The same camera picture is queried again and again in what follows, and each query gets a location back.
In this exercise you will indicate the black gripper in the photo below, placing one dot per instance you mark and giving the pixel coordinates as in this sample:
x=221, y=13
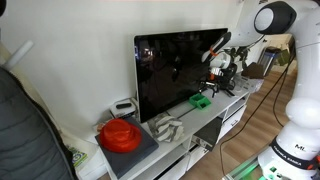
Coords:
x=220, y=80

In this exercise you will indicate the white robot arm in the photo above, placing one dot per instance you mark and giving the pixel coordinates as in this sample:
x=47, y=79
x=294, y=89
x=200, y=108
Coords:
x=294, y=153

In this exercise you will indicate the green plastic container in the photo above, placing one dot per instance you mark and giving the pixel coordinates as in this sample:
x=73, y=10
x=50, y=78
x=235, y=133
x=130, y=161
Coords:
x=199, y=101

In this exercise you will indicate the white printed cardboard box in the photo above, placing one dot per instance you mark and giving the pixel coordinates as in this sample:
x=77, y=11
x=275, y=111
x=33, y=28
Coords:
x=251, y=85

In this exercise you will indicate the green leafy plant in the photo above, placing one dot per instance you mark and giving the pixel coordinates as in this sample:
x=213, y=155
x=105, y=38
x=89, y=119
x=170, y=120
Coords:
x=241, y=55

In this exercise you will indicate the white tv cabinet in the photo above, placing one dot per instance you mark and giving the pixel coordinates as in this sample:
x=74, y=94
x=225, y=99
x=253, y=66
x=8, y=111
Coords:
x=172, y=159

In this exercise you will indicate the large black television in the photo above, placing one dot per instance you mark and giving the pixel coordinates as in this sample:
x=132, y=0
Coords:
x=169, y=68

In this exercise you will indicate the black box in shelf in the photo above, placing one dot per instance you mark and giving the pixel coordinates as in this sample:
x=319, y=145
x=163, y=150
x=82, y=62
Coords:
x=207, y=136

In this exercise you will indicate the striped grey white cloth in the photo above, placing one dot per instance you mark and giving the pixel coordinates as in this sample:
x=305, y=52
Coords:
x=166, y=128

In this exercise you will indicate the white box with remote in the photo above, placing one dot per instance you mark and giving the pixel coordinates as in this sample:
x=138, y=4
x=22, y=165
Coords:
x=123, y=108

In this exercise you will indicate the red hat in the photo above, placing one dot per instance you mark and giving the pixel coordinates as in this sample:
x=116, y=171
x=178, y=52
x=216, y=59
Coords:
x=120, y=136

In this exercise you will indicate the dark grey flat box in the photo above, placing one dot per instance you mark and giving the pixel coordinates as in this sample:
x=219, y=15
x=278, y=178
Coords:
x=121, y=163

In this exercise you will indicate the grey jacket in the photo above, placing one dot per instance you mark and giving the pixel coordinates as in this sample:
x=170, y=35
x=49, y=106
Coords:
x=30, y=146

